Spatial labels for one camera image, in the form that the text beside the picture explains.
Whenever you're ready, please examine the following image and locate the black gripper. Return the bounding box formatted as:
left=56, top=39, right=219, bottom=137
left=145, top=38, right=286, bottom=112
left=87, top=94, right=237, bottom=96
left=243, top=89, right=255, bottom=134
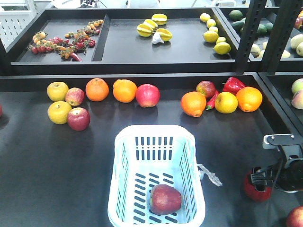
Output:
left=250, top=165, right=282, bottom=192

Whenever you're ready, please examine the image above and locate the light blue plastic basket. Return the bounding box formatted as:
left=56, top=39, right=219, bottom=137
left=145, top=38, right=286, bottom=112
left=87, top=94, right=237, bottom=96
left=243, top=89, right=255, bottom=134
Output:
left=107, top=125, right=205, bottom=227

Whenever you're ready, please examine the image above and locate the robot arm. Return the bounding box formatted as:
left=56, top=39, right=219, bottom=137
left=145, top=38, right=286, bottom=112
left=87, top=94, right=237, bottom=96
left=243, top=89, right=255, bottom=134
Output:
left=250, top=158, right=303, bottom=193

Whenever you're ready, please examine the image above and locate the clear plastic tag strip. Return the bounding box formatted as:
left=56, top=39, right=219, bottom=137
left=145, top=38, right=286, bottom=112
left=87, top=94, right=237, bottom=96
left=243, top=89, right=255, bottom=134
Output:
left=197, top=164, right=223, bottom=187

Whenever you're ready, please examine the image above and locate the orange fruit right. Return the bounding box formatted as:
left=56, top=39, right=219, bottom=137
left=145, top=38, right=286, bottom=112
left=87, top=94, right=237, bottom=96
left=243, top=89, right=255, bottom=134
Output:
left=236, top=87, right=263, bottom=112

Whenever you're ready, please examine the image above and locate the orange fruit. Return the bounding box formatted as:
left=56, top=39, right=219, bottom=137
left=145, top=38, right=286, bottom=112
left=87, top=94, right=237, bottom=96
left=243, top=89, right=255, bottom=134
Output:
left=85, top=78, right=109, bottom=102
left=236, top=87, right=263, bottom=112
left=113, top=79, right=137, bottom=103
left=180, top=91, right=206, bottom=117

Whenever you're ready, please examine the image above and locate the pale peach front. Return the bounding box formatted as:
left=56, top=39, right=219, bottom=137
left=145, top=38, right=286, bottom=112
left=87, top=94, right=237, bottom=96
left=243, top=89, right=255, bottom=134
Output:
left=291, top=89, right=303, bottom=110

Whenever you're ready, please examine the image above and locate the pale peach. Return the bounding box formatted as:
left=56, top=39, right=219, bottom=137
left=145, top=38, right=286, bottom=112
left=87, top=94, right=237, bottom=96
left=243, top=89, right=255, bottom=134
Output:
left=291, top=78, right=303, bottom=94
left=291, top=89, right=303, bottom=110

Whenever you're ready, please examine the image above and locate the yellow apple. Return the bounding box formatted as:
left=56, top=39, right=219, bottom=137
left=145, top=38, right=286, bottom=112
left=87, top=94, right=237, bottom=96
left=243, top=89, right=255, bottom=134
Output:
left=214, top=92, right=238, bottom=114
left=47, top=101, right=72, bottom=125
left=47, top=82, right=69, bottom=102

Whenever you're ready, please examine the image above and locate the red chili pepper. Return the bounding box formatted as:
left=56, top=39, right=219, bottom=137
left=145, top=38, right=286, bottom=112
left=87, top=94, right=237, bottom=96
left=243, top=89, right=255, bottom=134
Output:
left=205, top=90, right=219, bottom=111

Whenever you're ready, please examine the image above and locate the red bell pepper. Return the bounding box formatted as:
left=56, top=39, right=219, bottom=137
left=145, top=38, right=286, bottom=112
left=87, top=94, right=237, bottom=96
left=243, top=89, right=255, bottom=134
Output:
left=223, top=77, right=245, bottom=95

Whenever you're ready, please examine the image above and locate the pale peach rear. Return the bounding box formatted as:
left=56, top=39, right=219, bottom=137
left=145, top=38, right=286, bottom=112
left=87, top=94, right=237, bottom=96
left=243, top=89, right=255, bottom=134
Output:
left=291, top=78, right=303, bottom=94

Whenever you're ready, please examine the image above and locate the dark red mango apple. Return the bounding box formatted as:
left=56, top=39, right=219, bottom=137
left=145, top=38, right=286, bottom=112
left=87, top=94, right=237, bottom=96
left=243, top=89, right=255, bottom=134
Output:
left=196, top=80, right=216, bottom=99

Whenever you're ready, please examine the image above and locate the black wooden produce stand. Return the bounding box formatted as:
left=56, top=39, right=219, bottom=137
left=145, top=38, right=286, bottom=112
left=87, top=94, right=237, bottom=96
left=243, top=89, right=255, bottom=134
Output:
left=0, top=8, right=303, bottom=227

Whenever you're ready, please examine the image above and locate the pink red apple centre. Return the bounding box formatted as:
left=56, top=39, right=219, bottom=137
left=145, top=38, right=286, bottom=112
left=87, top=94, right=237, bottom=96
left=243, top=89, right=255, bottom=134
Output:
left=135, top=84, right=160, bottom=108

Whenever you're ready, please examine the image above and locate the white garlic bulb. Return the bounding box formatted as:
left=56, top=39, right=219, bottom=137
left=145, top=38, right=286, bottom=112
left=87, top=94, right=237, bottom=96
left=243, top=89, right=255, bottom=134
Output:
left=152, top=32, right=164, bottom=44

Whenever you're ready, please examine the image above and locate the orange fruit centre left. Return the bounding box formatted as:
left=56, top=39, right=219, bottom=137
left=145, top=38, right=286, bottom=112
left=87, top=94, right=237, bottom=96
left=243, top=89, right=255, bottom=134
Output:
left=85, top=78, right=109, bottom=102

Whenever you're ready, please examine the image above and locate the pink apple rear left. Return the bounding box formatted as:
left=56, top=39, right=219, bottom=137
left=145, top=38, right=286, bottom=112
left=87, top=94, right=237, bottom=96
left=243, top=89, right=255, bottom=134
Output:
left=65, top=87, right=85, bottom=107

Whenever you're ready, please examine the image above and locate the yellow apple front left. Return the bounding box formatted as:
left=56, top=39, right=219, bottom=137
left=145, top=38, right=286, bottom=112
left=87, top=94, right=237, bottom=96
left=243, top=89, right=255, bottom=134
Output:
left=47, top=101, right=72, bottom=125

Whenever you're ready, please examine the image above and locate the yellow apple rear left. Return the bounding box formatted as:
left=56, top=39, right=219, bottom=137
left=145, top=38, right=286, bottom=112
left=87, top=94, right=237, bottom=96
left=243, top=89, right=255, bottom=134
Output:
left=47, top=82, right=69, bottom=102

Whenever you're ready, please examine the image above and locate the cherry tomato vine pile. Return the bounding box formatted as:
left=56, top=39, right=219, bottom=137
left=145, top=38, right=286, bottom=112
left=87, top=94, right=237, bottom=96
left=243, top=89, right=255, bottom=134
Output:
left=27, top=19, right=104, bottom=61

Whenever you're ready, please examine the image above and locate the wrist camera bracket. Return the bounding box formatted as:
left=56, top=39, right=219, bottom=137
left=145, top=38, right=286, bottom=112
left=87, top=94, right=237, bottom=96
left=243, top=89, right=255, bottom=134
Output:
left=262, top=134, right=303, bottom=168

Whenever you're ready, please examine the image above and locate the black upright post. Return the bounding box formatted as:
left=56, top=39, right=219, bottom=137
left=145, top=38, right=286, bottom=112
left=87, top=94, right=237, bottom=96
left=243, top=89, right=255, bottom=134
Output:
left=235, top=0, right=303, bottom=73

